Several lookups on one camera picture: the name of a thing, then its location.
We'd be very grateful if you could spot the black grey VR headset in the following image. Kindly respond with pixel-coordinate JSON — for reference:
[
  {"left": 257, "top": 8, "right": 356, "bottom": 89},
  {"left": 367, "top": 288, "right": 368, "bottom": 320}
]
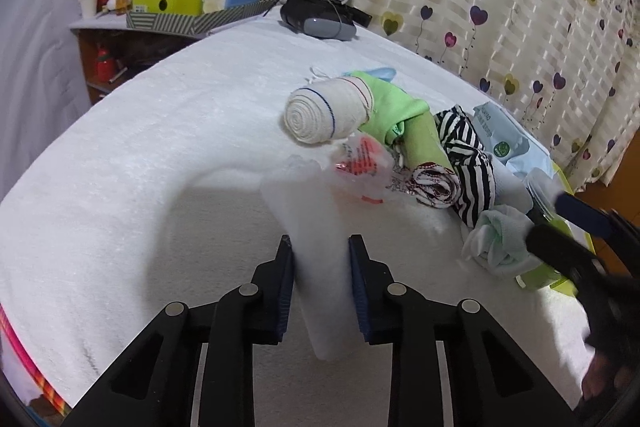
[{"left": 280, "top": 0, "right": 372, "bottom": 41}]

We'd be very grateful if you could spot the striped tray box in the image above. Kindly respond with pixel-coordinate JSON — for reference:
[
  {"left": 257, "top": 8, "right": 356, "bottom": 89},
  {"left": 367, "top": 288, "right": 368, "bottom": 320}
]
[{"left": 126, "top": 0, "right": 274, "bottom": 38}]

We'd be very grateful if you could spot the green cloth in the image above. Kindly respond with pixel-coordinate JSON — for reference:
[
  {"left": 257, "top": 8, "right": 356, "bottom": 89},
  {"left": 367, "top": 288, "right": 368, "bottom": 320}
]
[{"left": 352, "top": 72, "right": 452, "bottom": 170}]

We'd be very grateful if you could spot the clear plastic bag red print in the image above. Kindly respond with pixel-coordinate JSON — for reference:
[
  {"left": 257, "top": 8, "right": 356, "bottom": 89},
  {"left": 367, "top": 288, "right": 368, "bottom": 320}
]
[{"left": 326, "top": 132, "right": 394, "bottom": 205}]

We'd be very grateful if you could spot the person right hand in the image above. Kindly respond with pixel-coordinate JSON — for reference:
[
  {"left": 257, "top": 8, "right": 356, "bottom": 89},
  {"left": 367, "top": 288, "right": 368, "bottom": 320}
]
[{"left": 582, "top": 350, "right": 638, "bottom": 402}]

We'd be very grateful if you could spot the black white striped cloth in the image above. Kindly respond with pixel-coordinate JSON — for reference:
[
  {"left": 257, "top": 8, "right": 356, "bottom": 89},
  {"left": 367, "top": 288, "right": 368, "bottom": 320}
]
[{"left": 434, "top": 105, "right": 496, "bottom": 229}]

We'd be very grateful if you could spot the blue wet wipes pack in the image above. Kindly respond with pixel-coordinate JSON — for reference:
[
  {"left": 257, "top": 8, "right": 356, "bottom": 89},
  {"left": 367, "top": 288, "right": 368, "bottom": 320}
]
[{"left": 471, "top": 102, "right": 554, "bottom": 179}]

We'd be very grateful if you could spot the brown wooden wardrobe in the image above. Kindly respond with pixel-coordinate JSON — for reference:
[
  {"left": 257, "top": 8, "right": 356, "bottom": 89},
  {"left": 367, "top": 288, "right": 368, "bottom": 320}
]
[{"left": 577, "top": 178, "right": 639, "bottom": 275}]

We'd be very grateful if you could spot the rolled white bandage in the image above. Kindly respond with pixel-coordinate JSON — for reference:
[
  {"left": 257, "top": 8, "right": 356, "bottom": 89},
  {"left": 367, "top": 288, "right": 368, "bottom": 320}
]
[{"left": 283, "top": 76, "right": 374, "bottom": 145}]

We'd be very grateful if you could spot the wooden side table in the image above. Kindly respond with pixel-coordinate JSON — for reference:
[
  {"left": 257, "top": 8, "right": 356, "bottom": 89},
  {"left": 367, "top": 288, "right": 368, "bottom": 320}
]
[{"left": 68, "top": 15, "right": 198, "bottom": 105}]

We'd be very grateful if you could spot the white paper cup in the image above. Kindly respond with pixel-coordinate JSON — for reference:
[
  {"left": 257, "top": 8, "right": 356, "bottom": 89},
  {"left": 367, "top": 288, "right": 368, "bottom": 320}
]
[{"left": 78, "top": 0, "right": 99, "bottom": 20}]

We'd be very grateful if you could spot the light blue face mask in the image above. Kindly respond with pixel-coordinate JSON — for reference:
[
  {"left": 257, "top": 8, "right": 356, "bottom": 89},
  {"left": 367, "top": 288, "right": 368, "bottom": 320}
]
[{"left": 366, "top": 67, "right": 397, "bottom": 82}]

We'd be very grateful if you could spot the lime white storage box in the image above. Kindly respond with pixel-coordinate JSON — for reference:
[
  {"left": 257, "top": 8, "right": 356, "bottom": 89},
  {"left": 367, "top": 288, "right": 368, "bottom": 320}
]
[{"left": 515, "top": 168, "right": 594, "bottom": 296}]

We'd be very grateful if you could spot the red white patterned cloth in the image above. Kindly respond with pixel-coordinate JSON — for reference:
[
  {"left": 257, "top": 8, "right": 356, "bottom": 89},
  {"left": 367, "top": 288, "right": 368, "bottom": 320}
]
[{"left": 406, "top": 162, "right": 461, "bottom": 209}]

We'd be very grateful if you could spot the heart patterned curtain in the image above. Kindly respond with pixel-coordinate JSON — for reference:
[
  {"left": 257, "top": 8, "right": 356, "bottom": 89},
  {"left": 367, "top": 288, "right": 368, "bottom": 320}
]
[{"left": 352, "top": 0, "right": 639, "bottom": 188}]

